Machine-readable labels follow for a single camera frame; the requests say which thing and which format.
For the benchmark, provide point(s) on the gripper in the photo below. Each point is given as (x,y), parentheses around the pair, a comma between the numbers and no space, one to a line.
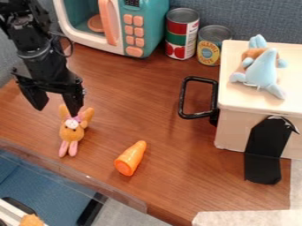
(49,72)

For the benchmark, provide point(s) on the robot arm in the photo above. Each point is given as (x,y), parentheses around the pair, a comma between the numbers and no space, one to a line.
(27,26)

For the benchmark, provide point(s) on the orange plush bunny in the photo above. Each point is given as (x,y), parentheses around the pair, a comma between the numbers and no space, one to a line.
(71,132)

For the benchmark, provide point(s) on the orange toy carrot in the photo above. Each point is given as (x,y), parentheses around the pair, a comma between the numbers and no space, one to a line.
(131,159)

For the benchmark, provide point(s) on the toy microwave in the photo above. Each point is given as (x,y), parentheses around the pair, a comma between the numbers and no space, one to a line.
(135,26)

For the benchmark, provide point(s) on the orange plush toy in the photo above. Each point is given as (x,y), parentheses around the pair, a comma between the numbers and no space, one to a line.
(30,220)

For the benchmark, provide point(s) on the drawer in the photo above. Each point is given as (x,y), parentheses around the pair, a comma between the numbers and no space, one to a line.
(181,97)

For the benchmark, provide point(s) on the red and green can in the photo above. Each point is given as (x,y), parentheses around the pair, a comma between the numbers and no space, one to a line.
(181,35)

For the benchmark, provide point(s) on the yellow and blue can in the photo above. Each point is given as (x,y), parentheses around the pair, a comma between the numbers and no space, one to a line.
(210,47)

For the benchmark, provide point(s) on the cabinet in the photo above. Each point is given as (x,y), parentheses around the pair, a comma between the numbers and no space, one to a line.
(251,97)

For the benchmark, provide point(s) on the blue plush bunny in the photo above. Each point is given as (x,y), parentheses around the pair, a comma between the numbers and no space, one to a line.
(261,70)

